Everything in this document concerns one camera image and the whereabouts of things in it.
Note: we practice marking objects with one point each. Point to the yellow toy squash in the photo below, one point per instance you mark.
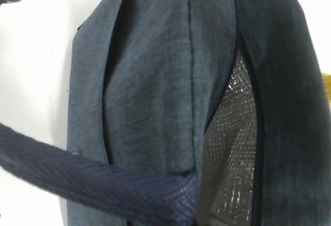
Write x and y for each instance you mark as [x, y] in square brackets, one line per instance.
[327, 83]

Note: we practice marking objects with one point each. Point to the dark navy insulated lunch bag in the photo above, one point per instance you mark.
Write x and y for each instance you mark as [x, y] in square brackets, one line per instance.
[188, 112]

